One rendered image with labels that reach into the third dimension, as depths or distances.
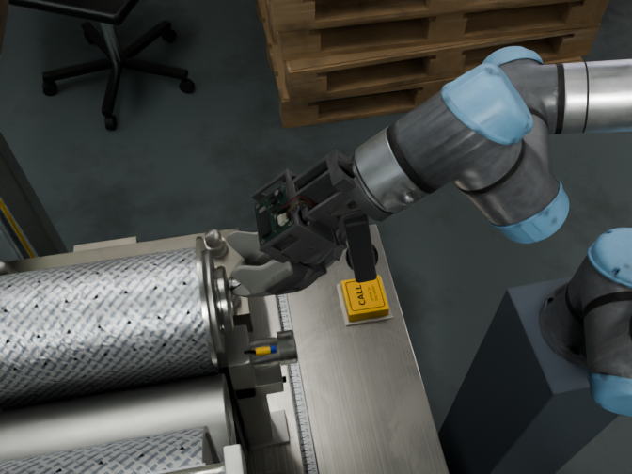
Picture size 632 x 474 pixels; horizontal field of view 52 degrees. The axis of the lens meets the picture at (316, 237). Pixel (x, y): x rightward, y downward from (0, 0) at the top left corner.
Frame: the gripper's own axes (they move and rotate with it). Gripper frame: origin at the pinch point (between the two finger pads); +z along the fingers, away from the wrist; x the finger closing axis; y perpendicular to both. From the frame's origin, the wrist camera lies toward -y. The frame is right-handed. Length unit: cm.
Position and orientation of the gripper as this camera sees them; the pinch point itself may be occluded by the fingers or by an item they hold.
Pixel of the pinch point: (244, 282)
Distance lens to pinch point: 73.7
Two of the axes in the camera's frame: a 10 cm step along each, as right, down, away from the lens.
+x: 1.8, 8.0, -5.7
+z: -7.5, 4.8, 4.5
